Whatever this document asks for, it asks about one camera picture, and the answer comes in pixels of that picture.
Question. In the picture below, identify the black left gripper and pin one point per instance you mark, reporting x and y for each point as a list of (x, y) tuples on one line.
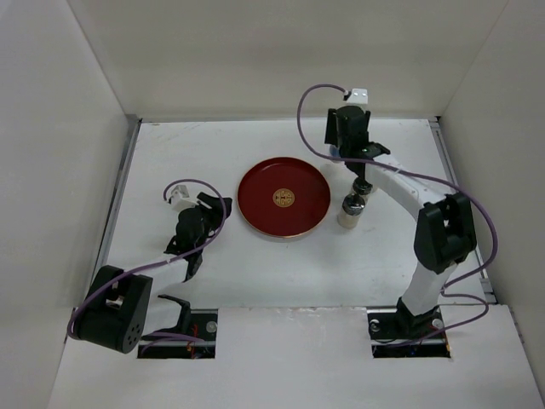
[(216, 216)]

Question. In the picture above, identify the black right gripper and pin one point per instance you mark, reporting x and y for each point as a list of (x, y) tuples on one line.
[(331, 128)]

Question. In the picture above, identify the tall blue label spice jar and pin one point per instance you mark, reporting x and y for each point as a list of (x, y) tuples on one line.
[(333, 155)]

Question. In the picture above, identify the black cap grinder bottle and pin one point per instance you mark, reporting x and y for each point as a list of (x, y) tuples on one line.
[(362, 188), (351, 209)]

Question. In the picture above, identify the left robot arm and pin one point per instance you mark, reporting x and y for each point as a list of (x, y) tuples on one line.
[(113, 313)]

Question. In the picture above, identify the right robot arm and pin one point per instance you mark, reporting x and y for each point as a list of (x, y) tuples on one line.
[(444, 235)]

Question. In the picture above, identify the red round tray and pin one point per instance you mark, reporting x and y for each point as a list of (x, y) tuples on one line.
[(283, 197)]

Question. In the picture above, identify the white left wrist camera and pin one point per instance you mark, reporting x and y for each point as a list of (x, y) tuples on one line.
[(180, 199)]

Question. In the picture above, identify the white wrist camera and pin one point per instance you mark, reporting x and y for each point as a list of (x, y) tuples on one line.
[(180, 199), (356, 96)]

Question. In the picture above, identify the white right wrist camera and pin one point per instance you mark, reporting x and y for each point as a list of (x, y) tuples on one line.
[(356, 96)]

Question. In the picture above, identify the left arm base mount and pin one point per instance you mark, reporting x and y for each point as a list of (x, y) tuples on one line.
[(193, 338)]

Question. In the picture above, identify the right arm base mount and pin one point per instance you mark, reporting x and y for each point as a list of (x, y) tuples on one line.
[(389, 340)]

